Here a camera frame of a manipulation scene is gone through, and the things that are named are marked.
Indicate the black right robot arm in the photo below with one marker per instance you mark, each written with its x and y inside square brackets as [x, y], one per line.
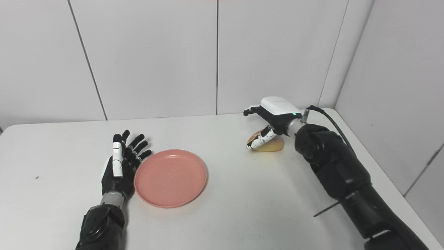
[340, 166]

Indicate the pink round plate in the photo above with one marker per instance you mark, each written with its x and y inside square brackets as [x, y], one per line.
[170, 178]

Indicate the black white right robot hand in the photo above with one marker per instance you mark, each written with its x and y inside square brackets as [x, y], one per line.
[281, 118]

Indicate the golden bread roll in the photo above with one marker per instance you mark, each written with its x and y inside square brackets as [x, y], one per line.
[274, 145]

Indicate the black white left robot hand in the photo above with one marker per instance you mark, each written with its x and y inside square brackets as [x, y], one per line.
[118, 180]

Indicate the black zip tie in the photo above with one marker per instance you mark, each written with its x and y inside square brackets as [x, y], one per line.
[326, 210]

